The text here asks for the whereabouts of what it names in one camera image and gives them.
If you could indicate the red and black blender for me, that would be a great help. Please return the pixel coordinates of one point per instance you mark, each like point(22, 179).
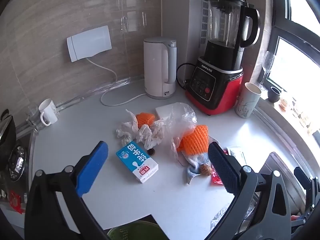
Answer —
point(215, 87)

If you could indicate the tall printed ceramic cup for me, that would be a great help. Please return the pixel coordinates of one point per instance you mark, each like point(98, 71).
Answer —
point(246, 102)

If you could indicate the white rectangular block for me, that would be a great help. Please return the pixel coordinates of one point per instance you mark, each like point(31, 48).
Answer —
point(162, 111)

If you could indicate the clear plastic bag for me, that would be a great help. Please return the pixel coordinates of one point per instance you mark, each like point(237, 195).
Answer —
point(182, 115)

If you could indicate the large orange foam net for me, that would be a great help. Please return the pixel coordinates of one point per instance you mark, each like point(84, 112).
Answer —
point(195, 140)

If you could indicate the clear drinking glass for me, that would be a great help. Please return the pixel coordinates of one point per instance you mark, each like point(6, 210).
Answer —
point(33, 120)

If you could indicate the white wall socket cover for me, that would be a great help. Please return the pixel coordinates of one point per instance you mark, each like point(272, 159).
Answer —
point(88, 43)

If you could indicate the white electric kettle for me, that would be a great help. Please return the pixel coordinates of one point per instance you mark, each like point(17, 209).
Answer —
point(155, 67)

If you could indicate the small dark brown nut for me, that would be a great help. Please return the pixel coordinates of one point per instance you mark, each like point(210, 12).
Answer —
point(151, 152)

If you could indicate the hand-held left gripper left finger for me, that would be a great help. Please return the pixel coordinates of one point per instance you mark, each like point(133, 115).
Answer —
point(92, 170)

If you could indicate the crumpled white tissue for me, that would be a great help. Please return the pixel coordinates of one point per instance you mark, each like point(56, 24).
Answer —
point(147, 135)

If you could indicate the tan walnut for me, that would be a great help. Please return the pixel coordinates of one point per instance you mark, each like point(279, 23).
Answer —
point(205, 169)

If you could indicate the red packet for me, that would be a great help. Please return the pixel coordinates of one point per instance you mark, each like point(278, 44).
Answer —
point(216, 179)

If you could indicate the blue and white cloth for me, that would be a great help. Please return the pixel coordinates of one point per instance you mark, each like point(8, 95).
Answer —
point(197, 161)

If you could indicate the green trash bin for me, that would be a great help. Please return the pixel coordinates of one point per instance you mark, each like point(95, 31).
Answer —
point(135, 232)

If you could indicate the crinkled clear plastic wrap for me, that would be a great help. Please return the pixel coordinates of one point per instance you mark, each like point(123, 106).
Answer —
point(220, 217)

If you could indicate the small orange foam net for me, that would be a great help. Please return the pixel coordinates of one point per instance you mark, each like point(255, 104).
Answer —
point(145, 118)

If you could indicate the white mug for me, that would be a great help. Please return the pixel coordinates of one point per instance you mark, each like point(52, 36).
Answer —
point(50, 112)

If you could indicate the clear wine glass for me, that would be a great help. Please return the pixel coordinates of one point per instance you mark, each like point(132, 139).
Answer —
point(268, 61)

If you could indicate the black window frame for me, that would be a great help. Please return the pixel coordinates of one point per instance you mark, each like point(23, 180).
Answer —
point(282, 5)

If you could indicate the small red object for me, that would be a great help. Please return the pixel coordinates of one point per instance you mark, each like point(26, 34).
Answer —
point(15, 201)

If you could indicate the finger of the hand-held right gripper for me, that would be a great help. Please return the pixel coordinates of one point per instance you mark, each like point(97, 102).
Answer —
point(301, 174)

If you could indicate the blue and white milk carton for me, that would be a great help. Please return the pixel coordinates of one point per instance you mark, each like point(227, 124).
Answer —
point(137, 162)

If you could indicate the white vented column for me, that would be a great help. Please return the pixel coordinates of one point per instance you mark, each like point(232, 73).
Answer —
point(200, 17)

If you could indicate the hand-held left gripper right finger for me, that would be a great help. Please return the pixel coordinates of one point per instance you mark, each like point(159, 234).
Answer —
point(222, 171)

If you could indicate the white paper packet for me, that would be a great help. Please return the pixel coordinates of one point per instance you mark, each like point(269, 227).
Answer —
point(236, 152)

